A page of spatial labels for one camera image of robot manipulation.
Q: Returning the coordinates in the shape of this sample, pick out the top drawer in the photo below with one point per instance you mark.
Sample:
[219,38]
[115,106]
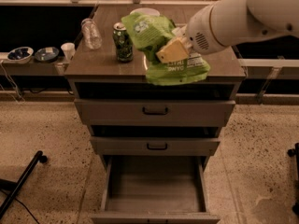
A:
[154,113]

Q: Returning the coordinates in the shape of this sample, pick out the green soda can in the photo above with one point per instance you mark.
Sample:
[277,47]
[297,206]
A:
[123,43]

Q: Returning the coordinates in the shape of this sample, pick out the small white paper cup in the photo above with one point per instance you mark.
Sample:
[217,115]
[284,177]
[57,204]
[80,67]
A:
[68,50]

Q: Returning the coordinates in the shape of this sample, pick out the black stand leg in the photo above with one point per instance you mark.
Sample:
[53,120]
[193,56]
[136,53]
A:
[13,187]

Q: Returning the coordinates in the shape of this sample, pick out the grey side shelf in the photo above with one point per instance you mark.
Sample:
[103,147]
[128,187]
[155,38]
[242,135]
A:
[32,68]

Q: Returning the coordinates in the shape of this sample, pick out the dark blue bowl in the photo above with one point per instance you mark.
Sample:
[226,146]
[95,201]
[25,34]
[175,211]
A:
[47,55]

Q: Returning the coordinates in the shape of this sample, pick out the grey drawer cabinet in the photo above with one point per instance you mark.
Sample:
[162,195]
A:
[97,75]

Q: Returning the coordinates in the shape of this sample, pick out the clear plastic bottle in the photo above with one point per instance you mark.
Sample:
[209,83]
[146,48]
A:
[91,34]

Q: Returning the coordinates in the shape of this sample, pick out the green rice chip bag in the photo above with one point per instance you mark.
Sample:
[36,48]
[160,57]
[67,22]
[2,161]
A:
[150,33]

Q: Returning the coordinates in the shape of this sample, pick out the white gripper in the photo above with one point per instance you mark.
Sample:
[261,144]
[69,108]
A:
[199,32]

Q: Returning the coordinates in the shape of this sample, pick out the white bowl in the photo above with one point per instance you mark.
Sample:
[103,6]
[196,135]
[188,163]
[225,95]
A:
[146,11]

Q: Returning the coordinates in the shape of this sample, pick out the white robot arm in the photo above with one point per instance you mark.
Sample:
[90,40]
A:
[227,23]

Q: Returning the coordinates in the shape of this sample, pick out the open bottom drawer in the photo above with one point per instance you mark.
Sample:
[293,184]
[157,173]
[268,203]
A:
[154,190]

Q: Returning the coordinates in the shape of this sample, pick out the blue patterned bowl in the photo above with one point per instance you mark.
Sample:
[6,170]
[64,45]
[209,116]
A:
[20,55]

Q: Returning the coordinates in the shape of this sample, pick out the black chair wheel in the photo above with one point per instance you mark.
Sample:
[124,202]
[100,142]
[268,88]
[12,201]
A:
[293,153]

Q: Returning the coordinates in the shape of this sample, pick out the middle drawer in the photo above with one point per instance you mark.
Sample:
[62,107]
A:
[155,146]

